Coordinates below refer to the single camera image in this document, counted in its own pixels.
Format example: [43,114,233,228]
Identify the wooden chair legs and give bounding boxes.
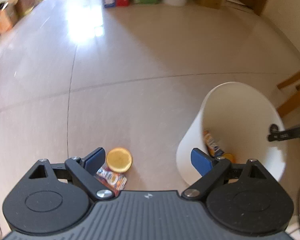
[276,64,300,117]

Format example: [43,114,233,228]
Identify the plain brown cardboard box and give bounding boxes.
[15,0,44,18]

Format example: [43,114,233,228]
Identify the blue milk carton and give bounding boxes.
[203,129,225,158]

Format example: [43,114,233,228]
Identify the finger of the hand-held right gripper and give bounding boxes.
[268,123,300,142]

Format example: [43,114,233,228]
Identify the orange half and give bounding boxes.
[221,153,237,163]

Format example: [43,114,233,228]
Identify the yellow round lid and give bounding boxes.
[106,147,133,173]

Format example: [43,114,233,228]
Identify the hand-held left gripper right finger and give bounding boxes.
[181,148,268,200]

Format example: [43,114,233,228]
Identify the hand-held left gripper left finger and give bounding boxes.
[28,147,115,201]

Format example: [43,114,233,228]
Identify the orange snack wrapper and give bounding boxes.
[95,164,128,197]

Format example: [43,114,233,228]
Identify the white trash bin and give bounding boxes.
[176,81,289,183]

